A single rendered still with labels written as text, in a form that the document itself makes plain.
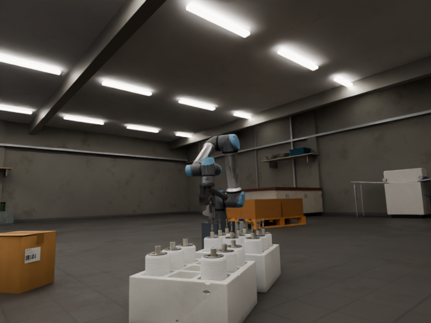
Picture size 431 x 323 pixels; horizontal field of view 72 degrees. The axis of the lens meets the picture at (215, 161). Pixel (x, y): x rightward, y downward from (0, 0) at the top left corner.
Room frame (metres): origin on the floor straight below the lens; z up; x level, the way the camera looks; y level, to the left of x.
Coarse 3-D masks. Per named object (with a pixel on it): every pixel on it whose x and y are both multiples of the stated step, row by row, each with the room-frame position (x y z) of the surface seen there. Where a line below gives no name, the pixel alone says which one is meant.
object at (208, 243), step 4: (204, 240) 1.69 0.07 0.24; (208, 240) 1.67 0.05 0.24; (212, 240) 1.66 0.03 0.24; (216, 240) 1.67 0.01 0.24; (220, 240) 1.69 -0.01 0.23; (204, 244) 1.70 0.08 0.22; (208, 244) 1.67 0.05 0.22; (212, 244) 1.66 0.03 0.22; (216, 244) 1.67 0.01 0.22; (220, 244) 1.69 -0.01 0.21; (204, 248) 1.70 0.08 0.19; (208, 248) 1.67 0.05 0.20; (216, 248) 1.67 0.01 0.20; (220, 248) 1.69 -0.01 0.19
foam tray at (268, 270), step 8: (272, 248) 1.73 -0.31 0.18; (200, 256) 1.65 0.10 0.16; (248, 256) 1.55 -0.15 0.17; (256, 256) 1.54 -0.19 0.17; (264, 256) 1.52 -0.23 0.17; (272, 256) 1.68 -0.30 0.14; (256, 264) 1.54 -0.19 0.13; (264, 264) 1.52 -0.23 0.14; (272, 264) 1.67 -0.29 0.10; (256, 272) 1.54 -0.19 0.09; (264, 272) 1.52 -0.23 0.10; (272, 272) 1.66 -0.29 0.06; (280, 272) 1.87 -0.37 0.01; (264, 280) 1.52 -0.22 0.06; (272, 280) 1.65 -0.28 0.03; (264, 288) 1.52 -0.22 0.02
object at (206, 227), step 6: (204, 222) 2.24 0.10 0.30; (222, 222) 2.19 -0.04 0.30; (228, 222) 2.20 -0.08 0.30; (234, 222) 2.24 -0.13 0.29; (204, 228) 2.24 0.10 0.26; (210, 228) 2.18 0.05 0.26; (216, 228) 2.13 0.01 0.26; (222, 228) 2.16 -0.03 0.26; (228, 228) 2.20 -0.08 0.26; (234, 228) 2.24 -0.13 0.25; (204, 234) 2.24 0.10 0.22
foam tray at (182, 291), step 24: (192, 264) 1.35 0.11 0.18; (144, 288) 1.13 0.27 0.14; (168, 288) 1.10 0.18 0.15; (192, 288) 1.06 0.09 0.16; (216, 288) 1.03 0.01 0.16; (240, 288) 1.15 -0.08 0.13; (144, 312) 1.13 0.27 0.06; (168, 312) 1.10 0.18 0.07; (192, 312) 1.06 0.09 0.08; (216, 312) 1.03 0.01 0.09; (240, 312) 1.14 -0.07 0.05
